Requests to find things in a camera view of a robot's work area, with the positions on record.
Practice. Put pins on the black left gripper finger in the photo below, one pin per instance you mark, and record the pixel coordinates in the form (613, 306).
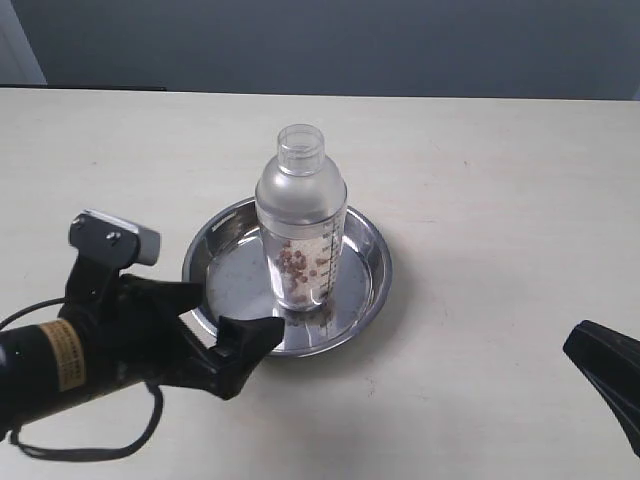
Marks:
(174, 298)
(242, 344)

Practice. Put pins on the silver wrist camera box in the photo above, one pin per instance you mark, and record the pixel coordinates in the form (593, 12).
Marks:
(113, 241)

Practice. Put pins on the round stainless steel plate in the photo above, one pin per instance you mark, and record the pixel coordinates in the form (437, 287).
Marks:
(226, 257)

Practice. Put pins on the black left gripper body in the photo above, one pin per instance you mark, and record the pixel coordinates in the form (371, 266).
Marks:
(110, 335)

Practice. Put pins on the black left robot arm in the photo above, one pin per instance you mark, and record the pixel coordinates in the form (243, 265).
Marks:
(17, 381)

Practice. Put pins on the clear plastic shaker bottle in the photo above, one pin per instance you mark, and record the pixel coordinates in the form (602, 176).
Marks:
(300, 200)

